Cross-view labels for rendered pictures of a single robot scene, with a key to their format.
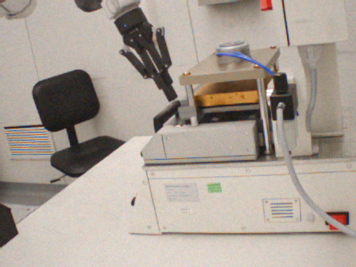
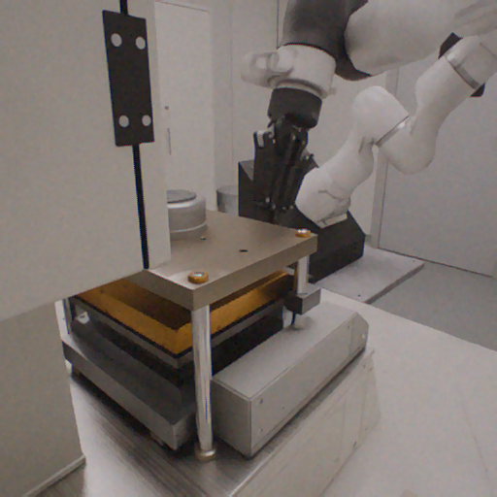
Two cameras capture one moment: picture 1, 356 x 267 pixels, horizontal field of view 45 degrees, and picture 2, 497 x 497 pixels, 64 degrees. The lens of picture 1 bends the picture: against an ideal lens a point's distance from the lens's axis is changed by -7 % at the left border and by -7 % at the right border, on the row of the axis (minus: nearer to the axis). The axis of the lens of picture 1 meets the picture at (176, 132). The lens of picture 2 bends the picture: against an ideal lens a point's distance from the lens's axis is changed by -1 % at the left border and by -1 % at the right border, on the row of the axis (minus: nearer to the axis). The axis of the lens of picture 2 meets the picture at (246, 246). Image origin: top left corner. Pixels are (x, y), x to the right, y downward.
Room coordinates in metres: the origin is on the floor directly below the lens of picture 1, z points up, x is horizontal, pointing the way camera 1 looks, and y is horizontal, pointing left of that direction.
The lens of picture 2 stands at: (1.23, -0.54, 1.24)
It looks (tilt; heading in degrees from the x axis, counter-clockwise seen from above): 20 degrees down; 108
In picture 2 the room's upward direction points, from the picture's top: straight up
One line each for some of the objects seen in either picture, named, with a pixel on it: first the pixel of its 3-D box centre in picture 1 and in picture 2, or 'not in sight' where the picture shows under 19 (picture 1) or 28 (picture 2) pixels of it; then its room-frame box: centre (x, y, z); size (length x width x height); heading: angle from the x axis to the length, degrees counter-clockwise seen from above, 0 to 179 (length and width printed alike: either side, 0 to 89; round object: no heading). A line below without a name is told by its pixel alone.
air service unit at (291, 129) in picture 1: (282, 110); not in sight; (0.76, -0.19, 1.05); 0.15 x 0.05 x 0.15; 157
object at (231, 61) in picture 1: (247, 71); (139, 253); (0.99, -0.18, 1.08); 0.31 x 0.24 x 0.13; 157
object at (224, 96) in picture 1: (236, 79); (170, 262); (1.01, -0.15, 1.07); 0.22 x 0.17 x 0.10; 157
